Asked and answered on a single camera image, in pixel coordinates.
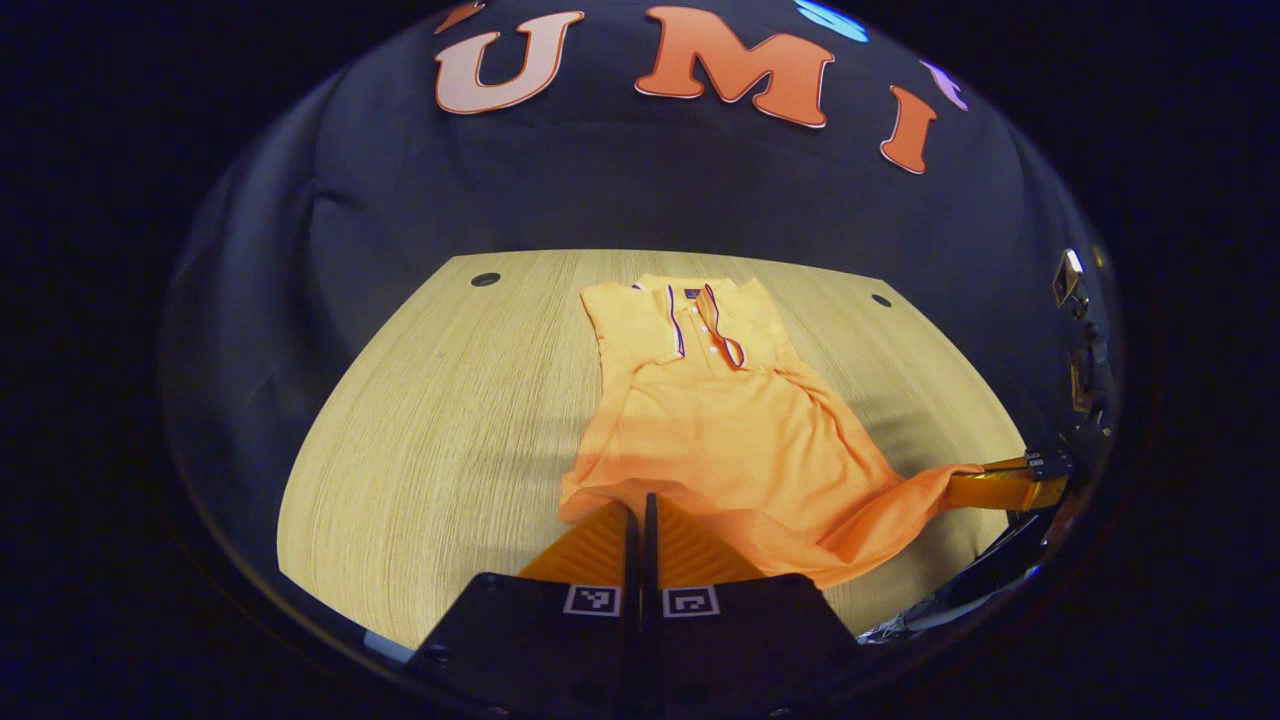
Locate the orange T-shirt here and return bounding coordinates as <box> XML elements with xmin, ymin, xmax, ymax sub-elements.
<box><xmin>558</xmin><ymin>273</ymin><xmax>986</xmax><ymax>591</ymax></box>

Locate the black backdrop cloth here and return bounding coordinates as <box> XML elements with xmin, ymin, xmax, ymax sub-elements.
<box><xmin>160</xmin><ymin>0</ymin><xmax>1121</xmax><ymax>661</ymax></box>

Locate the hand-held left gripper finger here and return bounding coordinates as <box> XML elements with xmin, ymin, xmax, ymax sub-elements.
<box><xmin>644</xmin><ymin>493</ymin><xmax>864</xmax><ymax>717</ymax></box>
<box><xmin>408</xmin><ymin>500</ymin><xmax>642</xmax><ymax>717</ymax></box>

